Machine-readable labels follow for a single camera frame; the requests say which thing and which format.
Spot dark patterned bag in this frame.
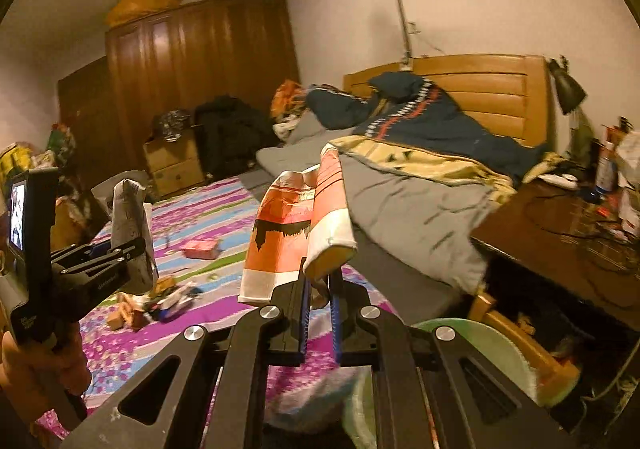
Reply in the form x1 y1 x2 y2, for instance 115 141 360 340
151 110 194 143

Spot pile of colourful bags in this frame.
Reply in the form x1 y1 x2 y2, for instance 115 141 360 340
0 123 77 182

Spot green plastic basin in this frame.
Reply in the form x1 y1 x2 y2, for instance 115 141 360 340
345 316 537 449

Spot wooden nightstand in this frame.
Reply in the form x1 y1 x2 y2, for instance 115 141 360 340
142 126 207 201

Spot white plastic bag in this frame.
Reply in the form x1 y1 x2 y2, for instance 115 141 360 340
612 129 640 241

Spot pink box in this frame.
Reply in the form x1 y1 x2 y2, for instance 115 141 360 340
182 237 224 260

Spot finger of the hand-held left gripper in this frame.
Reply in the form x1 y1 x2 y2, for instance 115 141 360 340
52 237 149 277
50 239 116 264

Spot wooden chair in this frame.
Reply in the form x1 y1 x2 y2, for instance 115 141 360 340
467 290 585 411

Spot orange storage bag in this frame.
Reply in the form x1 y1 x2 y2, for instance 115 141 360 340
105 0 182 28

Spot white bottle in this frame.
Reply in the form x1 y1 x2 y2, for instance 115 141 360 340
595 141 619 196

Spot grey pillow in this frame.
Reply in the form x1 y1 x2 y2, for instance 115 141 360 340
255 119 516 295

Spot floral purple bedsheet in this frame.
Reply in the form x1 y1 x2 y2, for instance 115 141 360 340
50 174 403 436

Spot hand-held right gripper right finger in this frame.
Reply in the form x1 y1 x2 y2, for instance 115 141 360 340
327 269 586 449

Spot black desk lamp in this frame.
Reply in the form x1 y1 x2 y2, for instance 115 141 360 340
545 56 589 117

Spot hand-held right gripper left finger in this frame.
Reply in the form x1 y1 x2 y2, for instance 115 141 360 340
60 274 308 449

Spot black cables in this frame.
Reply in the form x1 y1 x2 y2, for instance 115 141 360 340
525 186 640 276

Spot pile of small packets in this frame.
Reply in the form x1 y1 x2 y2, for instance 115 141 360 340
106 276 199 331

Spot orange white patterned cloth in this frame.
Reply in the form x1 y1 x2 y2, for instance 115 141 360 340
237 149 359 308

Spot person's left hand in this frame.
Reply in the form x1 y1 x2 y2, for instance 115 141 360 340
0 324 93 427

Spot black clothing pile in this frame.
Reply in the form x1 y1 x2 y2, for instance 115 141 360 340
192 96 275 181

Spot beige patterned blanket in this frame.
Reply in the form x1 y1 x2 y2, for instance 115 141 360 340
325 136 568 191

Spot dark grey mattress sheet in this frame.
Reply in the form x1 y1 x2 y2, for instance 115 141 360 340
255 146 473 327

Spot dark wooden desk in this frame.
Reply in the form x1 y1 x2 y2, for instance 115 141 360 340
470 174 640 372

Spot olive green cloth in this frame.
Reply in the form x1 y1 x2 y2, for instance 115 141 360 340
569 110 597 166

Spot dark green striped garment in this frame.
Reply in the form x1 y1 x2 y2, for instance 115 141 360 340
304 72 547 180

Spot wooden wardrobe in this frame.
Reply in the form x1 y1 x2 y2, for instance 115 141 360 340
56 0 301 182

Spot pile of desk clutter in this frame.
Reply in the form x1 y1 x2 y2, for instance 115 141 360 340
589 116 640 242

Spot white power strip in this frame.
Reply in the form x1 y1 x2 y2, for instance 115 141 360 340
539 171 582 188

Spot wooden headboard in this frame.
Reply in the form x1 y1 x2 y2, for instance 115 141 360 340
342 54 553 150

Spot grey white cloth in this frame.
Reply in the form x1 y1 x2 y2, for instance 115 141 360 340
110 179 160 293

